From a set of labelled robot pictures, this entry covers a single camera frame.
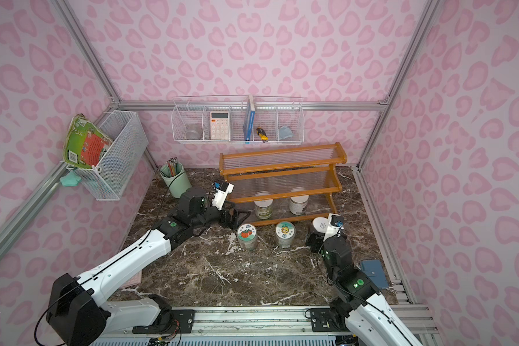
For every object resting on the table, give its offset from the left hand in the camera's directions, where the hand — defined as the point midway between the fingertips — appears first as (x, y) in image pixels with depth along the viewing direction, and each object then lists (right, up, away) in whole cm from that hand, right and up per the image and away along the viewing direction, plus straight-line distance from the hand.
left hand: (241, 204), depth 76 cm
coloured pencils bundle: (-34, +16, +23) cm, 44 cm away
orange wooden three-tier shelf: (+19, +7, +38) cm, 43 cm away
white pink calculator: (-11, +33, +18) cm, 39 cm away
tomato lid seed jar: (+1, -14, +10) cm, 17 cm away
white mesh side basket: (-44, +9, -4) cm, 45 cm away
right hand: (+28, -8, +1) cm, 29 cm away
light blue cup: (+17, +32, +25) cm, 44 cm away
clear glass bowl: (-24, +29, +20) cm, 43 cm away
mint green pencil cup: (-34, +7, +26) cm, 43 cm away
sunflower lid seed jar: (+16, -13, +10) cm, 23 cm away
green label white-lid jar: (+8, -3, +17) cm, 19 cm away
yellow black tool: (+7, +29, +19) cm, 35 cm away
